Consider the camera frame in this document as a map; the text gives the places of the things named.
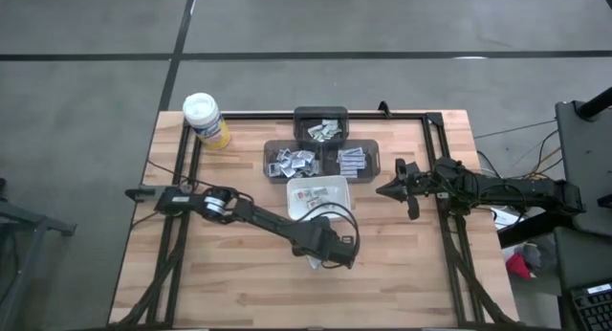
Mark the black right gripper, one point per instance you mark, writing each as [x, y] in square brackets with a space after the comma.
[421, 185]

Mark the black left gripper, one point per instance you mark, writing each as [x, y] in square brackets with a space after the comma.
[325, 240]

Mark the white printed packet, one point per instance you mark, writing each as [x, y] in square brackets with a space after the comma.
[320, 192]
[349, 167]
[308, 155]
[285, 153]
[350, 174]
[355, 160]

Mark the green-striped white bandage packet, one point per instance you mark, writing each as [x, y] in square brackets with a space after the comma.
[332, 128]
[317, 131]

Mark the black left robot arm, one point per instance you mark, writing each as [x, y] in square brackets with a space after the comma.
[268, 218]

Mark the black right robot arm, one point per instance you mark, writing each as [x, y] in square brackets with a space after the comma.
[516, 190]

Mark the white plastic bin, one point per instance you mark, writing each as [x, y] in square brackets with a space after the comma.
[344, 187]

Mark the blue-striped white bandage packet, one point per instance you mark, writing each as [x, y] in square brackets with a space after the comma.
[351, 152]

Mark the large translucent grey bin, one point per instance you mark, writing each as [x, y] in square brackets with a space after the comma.
[325, 173]

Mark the black table clamp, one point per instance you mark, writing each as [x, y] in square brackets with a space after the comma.
[384, 108]

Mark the white paper sheet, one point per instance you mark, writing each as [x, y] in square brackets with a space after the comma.
[507, 221]

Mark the small translucent grey bin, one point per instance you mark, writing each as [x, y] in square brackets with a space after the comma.
[303, 123]

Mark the red cloth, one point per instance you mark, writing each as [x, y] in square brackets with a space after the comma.
[518, 266]

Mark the yellow white Lysol wipes canister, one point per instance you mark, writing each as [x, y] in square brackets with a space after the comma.
[205, 118]

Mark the dark grey side desk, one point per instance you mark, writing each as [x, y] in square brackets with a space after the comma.
[585, 168]

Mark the black keyboard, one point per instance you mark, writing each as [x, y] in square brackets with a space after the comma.
[593, 309]

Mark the grey metal stand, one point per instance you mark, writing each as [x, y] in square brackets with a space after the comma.
[28, 226]

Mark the black bracket on table edge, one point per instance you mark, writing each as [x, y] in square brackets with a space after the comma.
[141, 193]

